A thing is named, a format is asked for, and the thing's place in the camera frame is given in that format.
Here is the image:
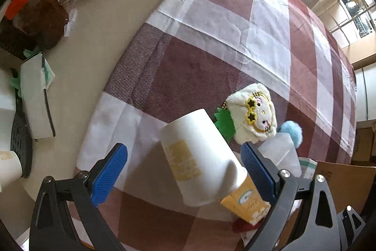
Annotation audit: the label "green and white medicine box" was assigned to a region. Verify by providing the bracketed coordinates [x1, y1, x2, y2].
[298, 157, 318, 179]

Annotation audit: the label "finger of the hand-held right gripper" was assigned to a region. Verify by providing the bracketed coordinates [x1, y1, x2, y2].
[336, 205, 369, 251]

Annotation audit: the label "black mesh holder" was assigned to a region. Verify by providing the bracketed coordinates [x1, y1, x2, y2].
[10, 108, 33, 178]

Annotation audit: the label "brown cardboard box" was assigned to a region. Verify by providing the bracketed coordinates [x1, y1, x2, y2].
[278, 161, 376, 251]

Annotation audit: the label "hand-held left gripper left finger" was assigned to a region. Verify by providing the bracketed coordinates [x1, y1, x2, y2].
[29, 143, 128, 251]

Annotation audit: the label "yellow carton box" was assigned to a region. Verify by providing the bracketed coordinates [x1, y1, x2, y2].
[220, 173, 271, 225]

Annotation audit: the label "white plush toy star glasses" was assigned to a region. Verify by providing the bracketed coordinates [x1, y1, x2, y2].
[226, 83, 278, 146]

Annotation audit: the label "green leaf-shaped tag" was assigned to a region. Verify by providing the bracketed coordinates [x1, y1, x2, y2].
[216, 107, 236, 142]

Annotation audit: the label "translucent plastic box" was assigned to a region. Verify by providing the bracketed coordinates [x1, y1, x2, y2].
[258, 133, 303, 179]

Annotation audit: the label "brown and white checked tablecloth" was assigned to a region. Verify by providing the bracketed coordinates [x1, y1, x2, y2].
[75, 0, 357, 251]

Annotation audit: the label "white paper cup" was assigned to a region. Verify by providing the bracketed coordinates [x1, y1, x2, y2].
[0, 149, 23, 193]

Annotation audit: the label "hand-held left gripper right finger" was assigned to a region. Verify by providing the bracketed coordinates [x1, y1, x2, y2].
[240, 142, 343, 251]

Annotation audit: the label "bag of dark dried goods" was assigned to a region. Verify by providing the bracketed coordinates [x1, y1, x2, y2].
[0, 0, 77, 57]

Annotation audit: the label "white cup with yellow print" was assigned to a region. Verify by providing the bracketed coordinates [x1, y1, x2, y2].
[159, 108, 248, 207]

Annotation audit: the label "red flat item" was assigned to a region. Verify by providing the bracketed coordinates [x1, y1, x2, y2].
[232, 219, 260, 234]

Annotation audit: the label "white flat box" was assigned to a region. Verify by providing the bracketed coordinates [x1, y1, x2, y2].
[20, 51, 56, 140]

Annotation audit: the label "green packet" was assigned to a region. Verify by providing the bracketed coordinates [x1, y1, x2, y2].
[43, 58, 56, 90]

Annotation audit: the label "blue fluffy pompom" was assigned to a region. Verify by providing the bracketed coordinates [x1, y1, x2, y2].
[278, 120, 304, 148]

